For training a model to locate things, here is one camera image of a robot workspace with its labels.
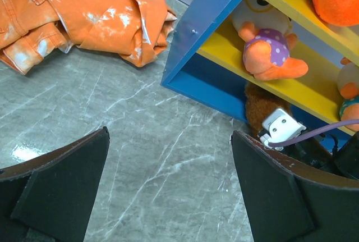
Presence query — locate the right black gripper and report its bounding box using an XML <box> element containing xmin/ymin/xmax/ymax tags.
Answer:
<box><xmin>281</xmin><ymin>133</ymin><xmax>358</xmax><ymax>180</ymax></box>

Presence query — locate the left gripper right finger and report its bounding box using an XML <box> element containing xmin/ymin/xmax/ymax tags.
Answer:
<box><xmin>232</xmin><ymin>131</ymin><xmax>358</xmax><ymax>241</ymax></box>

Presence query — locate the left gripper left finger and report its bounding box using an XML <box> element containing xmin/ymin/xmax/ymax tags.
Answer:
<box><xmin>1</xmin><ymin>127</ymin><xmax>110</xmax><ymax>241</ymax></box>

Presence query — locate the white plush blue dotted dress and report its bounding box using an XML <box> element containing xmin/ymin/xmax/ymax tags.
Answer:
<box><xmin>337</xmin><ymin>57</ymin><xmax>358</xmax><ymax>121</ymax></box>

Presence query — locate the brown monkey plush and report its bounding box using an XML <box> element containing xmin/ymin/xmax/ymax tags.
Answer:
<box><xmin>245</xmin><ymin>81</ymin><xmax>293</xmax><ymax>140</ymax></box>

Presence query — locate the plush purple dotted dress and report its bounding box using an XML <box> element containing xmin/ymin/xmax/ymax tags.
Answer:
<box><xmin>231</xmin><ymin>0</ymin><xmax>309</xmax><ymax>81</ymax></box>

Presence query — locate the blue pink yellow toy shelf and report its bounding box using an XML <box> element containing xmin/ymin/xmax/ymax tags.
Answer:
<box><xmin>162</xmin><ymin>0</ymin><xmax>358</xmax><ymax>127</ymax></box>

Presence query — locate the orange white tie-dye cloth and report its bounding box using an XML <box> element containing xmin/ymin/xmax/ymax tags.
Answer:
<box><xmin>1</xmin><ymin>0</ymin><xmax>176</xmax><ymax>74</ymax></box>

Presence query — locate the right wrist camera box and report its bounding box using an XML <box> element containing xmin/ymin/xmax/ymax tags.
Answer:
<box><xmin>257</xmin><ymin>108</ymin><xmax>306</xmax><ymax>151</ymax></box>

